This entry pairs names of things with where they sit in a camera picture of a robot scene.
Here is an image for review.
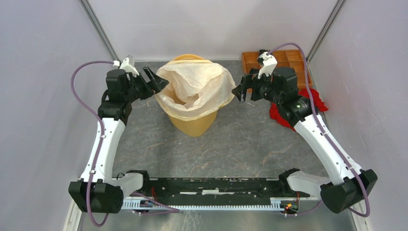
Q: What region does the red cloth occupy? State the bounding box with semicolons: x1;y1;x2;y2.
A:
269;88;329;131

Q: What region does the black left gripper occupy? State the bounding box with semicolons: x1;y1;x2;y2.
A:
124;66;169;103

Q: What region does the wooden compartment tray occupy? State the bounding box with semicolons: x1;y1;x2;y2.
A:
241;50;307;96

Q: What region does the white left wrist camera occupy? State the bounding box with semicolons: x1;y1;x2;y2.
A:
113;55;139;77

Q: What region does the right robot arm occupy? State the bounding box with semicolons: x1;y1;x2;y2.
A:
232;67;378;217

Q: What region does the white toothed cable rail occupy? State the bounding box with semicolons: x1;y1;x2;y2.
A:
121;197;298;212

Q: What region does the yellow mesh trash bin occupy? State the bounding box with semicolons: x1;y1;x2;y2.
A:
168;54;217;137

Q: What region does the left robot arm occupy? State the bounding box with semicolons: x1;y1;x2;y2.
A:
68;67;169;214

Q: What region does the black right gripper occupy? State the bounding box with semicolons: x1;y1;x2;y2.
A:
231;68;283;105

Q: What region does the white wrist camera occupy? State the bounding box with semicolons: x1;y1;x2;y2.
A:
257;51;278;79
113;55;139;77

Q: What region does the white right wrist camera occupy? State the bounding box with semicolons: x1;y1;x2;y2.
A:
257;51;278;79

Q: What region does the cream translucent plastic trash bag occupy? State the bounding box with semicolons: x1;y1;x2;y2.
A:
155;60;236;121

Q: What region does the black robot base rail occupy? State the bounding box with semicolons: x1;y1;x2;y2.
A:
132;170;310;206

